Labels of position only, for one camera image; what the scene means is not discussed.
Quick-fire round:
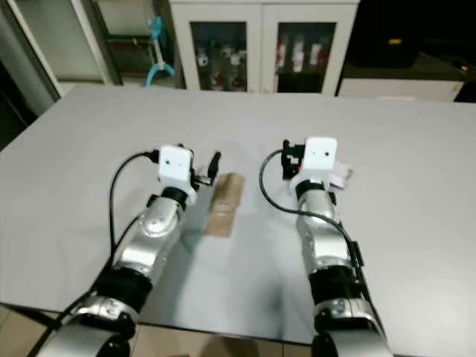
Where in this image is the brown cardboard piece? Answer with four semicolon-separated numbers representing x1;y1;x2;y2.
205;173;247;238

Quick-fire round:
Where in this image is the white crumpled paper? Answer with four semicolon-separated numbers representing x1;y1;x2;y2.
330;161;353;188

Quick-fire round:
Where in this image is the white low TV stand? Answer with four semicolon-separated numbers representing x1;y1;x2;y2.
338;56;476;103

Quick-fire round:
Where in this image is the dark wooden speaker cabinet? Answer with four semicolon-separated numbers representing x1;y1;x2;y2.
348;0;440;70

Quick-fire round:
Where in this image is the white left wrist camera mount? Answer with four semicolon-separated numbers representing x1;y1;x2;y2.
158;145;198;203

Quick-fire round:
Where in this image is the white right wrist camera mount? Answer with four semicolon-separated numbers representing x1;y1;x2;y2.
301;136;339;187

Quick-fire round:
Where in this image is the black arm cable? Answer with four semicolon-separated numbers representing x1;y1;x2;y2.
259;149;365;268
30;151;161;357

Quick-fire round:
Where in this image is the white glass-door cabinet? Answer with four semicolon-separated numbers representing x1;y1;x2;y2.
170;0;359;96

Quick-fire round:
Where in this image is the black table frame bar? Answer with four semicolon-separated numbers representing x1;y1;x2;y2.
0;303;71;332

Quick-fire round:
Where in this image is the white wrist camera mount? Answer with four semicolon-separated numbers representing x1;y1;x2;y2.
301;136;339;187
158;145;198;203

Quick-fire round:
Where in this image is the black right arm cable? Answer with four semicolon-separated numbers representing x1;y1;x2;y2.
259;149;365;268

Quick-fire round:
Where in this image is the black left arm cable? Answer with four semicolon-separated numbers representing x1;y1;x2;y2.
30;151;161;357

